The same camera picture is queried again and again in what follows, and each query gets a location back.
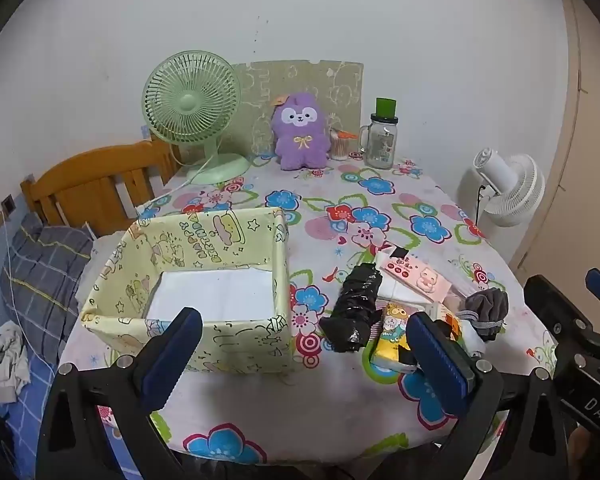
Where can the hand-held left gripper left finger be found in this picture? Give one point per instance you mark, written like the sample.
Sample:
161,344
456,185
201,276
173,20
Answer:
172,355

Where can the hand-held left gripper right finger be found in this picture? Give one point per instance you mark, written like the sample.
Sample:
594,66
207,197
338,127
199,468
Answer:
442,360

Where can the white sock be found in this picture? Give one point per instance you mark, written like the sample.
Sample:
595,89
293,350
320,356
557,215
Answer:
472,342

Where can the yellow green cartoon tissue packet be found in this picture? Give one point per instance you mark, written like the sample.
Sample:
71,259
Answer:
390,335

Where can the clear plastic packet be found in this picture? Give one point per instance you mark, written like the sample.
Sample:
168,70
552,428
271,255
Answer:
455,300

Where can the grey sock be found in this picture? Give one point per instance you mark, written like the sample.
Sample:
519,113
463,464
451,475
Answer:
485,305

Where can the yellow cartoon fabric storage box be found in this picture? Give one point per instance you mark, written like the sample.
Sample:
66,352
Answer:
245,345

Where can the pink cartoon packet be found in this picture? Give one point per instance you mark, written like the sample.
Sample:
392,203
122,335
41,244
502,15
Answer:
392,292

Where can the pink tissue packet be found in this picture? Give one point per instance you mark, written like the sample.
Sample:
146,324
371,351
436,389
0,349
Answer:
415,275

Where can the black plastic bag roll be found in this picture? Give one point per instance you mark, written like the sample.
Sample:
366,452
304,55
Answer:
355,305

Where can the floral tablecloth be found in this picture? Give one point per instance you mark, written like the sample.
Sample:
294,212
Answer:
330,400

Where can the white fan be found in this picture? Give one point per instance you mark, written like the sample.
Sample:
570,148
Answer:
515,185

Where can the grey plaid pillow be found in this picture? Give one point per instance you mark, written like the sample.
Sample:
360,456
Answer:
45,270

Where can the beige door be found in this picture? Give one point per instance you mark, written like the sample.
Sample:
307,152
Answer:
580,135

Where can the blue grid bed sheet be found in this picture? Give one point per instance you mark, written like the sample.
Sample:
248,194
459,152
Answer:
27,430

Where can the crumpled white cloth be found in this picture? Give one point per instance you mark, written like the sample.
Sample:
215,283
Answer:
5,365

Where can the wooden bed headboard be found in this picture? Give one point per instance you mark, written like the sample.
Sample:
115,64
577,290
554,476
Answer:
80,180

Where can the glass jar mug green lid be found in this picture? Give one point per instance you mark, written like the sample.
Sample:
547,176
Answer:
380,145

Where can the purple plush toy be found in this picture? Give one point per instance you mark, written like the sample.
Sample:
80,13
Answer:
300,145

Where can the green desk fan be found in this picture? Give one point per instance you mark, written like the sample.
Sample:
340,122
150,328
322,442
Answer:
190,102

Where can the green patterned board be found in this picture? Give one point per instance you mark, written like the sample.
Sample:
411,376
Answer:
255,90

